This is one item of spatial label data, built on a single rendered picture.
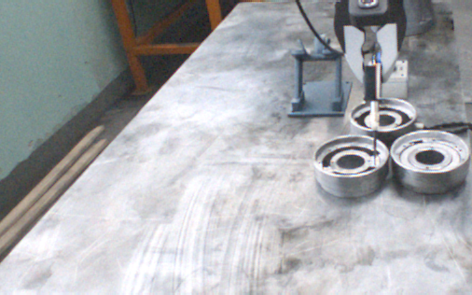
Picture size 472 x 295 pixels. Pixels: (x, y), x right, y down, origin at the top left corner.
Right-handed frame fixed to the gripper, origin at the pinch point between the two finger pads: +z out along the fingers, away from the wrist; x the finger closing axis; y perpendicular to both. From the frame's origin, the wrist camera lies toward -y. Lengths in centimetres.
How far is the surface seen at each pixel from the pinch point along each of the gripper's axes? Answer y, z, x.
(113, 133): 141, 93, 142
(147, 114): 13.9, 13.1, 44.1
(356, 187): -11.1, 10.8, 2.0
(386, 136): 0.5, 10.1, -1.4
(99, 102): 160, 87, 159
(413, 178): -9.6, 10.4, -5.4
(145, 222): -16.7, 13.0, 30.4
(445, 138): -0.5, 9.9, -9.8
